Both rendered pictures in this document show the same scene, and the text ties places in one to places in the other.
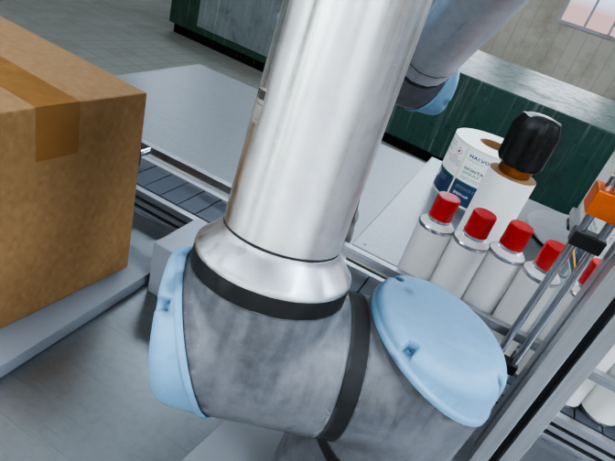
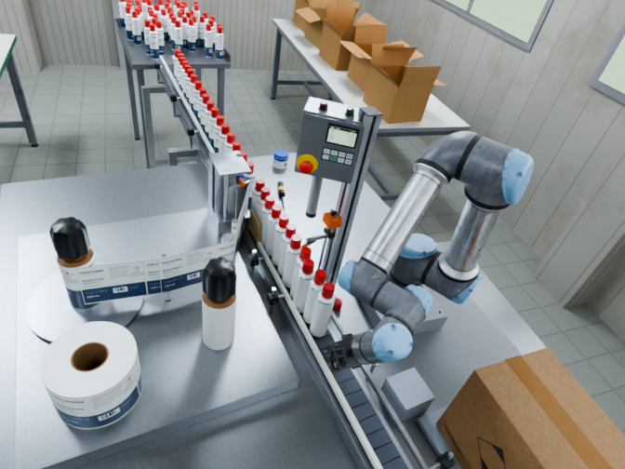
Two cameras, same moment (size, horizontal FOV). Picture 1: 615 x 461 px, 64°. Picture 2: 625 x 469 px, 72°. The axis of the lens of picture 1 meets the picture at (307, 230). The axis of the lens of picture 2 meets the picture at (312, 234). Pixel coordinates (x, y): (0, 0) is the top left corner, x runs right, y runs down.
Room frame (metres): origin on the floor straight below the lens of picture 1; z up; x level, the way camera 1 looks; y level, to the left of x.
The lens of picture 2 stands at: (1.32, 0.30, 1.95)
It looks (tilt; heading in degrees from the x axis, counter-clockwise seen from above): 40 degrees down; 220
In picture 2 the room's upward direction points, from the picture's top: 11 degrees clockwise
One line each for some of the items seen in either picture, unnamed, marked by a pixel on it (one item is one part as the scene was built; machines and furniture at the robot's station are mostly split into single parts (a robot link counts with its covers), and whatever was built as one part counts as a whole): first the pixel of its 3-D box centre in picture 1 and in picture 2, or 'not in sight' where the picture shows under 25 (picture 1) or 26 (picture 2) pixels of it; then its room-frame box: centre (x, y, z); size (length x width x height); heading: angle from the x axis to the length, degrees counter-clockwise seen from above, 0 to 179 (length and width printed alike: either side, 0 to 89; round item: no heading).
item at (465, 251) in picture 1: (454, 272); (315, 297); (0.62, -0.22, 0.98); 0.05 x 0.05 x 0.20
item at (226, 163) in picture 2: not in sight; (230, 162); (0.57, -0.75, 1.14); 0.14 x 0.11 x 0.01; 73
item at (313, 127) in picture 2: not in sight; (330, 141); (0.49, -0.39, 1.38); 0.17 x 0.10 x 0.19; 128
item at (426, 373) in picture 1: (405, 374); (415, 257); (0.30, -0.11, 1.06); 0.13 x 0.12 x 0.14; 99
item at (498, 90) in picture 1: (501, 118); not in sight; (4.75, -1.39, 0.38); 1.92 x 1.79 x 0.76; 157
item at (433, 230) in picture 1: (421, 255); (323, 310); (0.64, -0.17, 0.98); 0.05 x 0.05 x 0.20
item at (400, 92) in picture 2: not in sight; (399, 83); (-1.10, -1.25, 0.97); 0.51 x 0.42 x 0.37; 162
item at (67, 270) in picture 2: not in sight; (77, 264); (1.13, -0.66, 1.04); 0.09 x 0.09 x 0.29
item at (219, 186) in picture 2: not in sight; (230, 193); (0.57, -0.75, 1.01); 0.14 x 0.13 x 0.26; 73
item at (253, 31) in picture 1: (295, 21); not in sight; (6.13, 0.90, 0.41); 2.08 x 1.93 x 0.82; 158
